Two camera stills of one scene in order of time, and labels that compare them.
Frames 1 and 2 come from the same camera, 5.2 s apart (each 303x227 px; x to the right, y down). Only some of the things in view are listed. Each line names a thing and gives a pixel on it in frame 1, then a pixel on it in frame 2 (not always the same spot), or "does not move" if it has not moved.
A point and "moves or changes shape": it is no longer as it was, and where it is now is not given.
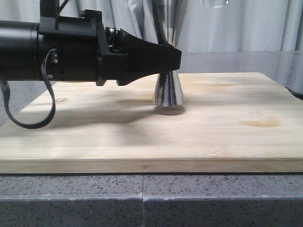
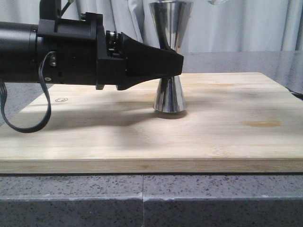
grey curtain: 213,26 does not move
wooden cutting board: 230,123 does not move
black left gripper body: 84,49 does not move
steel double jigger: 168,91 moves or changes shape
